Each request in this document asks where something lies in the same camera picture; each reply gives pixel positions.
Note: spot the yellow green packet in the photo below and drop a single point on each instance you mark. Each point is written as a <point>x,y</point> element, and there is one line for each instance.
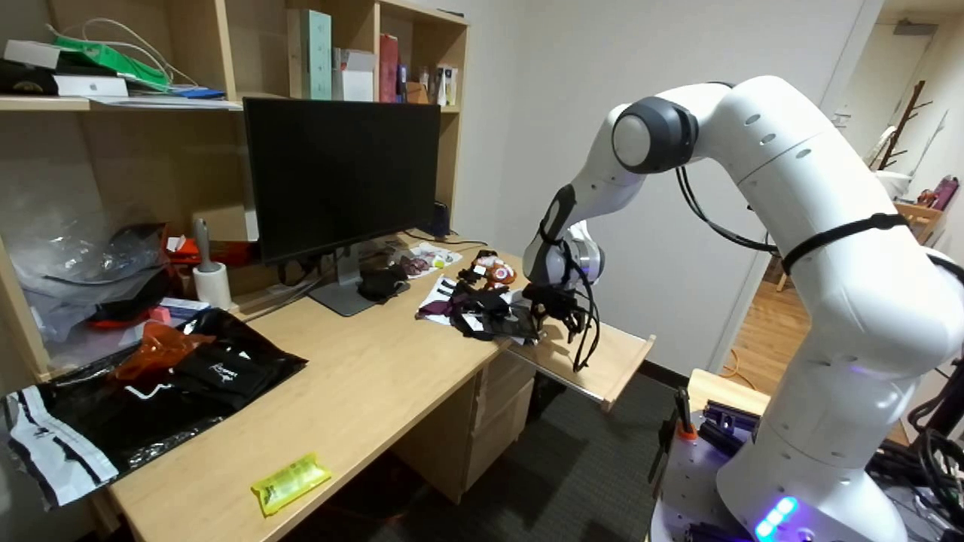
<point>290,487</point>

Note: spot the black gloves pile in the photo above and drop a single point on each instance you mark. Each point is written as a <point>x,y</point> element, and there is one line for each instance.
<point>487,314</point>

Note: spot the grey robot cart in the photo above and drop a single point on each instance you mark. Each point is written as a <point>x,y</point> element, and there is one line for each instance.
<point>681,491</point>

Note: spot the white paper roll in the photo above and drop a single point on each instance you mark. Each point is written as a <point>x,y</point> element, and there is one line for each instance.
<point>213,284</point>

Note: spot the wooden coat rack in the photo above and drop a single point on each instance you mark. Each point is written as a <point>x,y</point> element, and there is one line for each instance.
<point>902,123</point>

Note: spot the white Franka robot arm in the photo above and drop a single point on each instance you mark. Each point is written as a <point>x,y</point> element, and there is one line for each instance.
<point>862,301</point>

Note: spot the black computer monitor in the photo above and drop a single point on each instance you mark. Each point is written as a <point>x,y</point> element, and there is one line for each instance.
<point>341,170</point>

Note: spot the black plastic bag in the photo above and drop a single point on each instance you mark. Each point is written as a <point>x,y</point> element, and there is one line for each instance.
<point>221,376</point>

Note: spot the purple black clamp device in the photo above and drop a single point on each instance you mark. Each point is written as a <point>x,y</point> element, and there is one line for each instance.
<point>728,425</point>

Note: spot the clear plastic bags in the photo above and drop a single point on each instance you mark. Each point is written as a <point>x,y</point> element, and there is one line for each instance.
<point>79,276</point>

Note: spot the pink bottle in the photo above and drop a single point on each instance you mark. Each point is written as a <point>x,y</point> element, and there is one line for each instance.
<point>944,194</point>

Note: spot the teal book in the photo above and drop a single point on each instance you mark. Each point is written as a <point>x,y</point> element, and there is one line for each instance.
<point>315,55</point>

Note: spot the white flat box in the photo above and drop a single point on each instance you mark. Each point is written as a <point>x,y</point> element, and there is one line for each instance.
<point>356,78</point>

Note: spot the red round tin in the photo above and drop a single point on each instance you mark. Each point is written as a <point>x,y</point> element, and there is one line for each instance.
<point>494,273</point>

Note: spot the green plastic item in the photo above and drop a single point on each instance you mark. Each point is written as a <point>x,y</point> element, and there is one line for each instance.
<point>120,60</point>

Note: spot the wooden shelf hutch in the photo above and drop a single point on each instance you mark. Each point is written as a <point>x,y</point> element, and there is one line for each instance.
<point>216,49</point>

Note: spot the orange plastic bag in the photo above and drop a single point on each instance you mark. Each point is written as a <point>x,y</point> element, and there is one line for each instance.
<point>154,350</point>

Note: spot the black flat item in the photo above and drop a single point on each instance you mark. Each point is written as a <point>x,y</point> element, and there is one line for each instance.
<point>24,78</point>

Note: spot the wooden desk with drawers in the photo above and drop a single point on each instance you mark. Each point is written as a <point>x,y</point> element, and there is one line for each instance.
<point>370,379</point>

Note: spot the printed magazine page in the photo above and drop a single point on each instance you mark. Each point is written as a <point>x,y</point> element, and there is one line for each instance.
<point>435,256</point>

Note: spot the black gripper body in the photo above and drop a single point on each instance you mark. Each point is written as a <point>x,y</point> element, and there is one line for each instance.
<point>551,305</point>

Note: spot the small white box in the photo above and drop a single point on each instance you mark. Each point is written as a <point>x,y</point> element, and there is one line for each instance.
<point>92,89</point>

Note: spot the white grey mailer bag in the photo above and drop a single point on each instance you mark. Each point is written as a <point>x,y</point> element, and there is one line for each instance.
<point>60,453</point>

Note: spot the small black pouch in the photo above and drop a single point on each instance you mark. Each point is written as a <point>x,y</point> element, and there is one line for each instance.
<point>383,284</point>

